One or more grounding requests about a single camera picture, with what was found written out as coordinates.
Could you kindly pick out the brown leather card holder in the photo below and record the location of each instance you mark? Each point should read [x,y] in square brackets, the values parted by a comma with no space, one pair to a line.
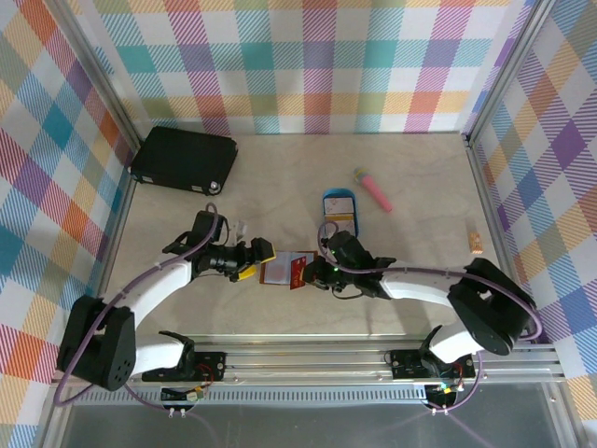
[263,275]

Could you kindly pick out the dark red credit card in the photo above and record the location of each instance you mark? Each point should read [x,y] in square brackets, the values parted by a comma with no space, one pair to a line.
[298,275]

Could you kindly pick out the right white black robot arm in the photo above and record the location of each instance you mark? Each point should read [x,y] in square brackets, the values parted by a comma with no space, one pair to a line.
[420,282]

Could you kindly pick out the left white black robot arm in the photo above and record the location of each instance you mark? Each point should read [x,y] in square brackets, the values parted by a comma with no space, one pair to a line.
[154,289]

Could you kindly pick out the yellow green card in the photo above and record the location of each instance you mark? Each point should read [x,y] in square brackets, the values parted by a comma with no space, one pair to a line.
[340,217]

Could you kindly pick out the white printed card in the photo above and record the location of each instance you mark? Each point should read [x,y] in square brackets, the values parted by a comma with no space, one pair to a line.
[339,205]

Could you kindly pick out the blue card tin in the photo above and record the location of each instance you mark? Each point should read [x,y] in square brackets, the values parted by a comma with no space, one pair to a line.
[339,192]

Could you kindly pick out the pink toy microphone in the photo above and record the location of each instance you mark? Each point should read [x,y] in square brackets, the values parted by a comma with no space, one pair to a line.
[373,189]

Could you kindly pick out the black hard case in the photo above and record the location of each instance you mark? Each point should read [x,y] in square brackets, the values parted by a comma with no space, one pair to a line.
[182,154]

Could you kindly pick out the perforated metal strip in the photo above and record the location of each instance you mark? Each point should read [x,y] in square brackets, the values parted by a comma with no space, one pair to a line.
[308,397]

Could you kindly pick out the small wooden block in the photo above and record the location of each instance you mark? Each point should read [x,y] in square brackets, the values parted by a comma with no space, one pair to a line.
[475,242]

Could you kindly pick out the small controller board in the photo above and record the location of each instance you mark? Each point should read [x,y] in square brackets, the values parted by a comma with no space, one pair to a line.
[440,396]
[177,396]

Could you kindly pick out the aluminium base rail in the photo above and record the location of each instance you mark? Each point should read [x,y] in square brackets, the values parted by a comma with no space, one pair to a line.
[308,364]

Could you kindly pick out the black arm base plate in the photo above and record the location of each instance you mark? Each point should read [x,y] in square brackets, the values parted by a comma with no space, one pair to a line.
[406,364]
[212,364]

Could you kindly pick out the aluminium table side rail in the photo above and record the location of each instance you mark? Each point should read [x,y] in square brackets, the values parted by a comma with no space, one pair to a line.
[119,224]
[492,210]

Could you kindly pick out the aluminium frame post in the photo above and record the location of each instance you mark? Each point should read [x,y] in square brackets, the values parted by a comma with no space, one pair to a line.
[507,70]
[102,79]

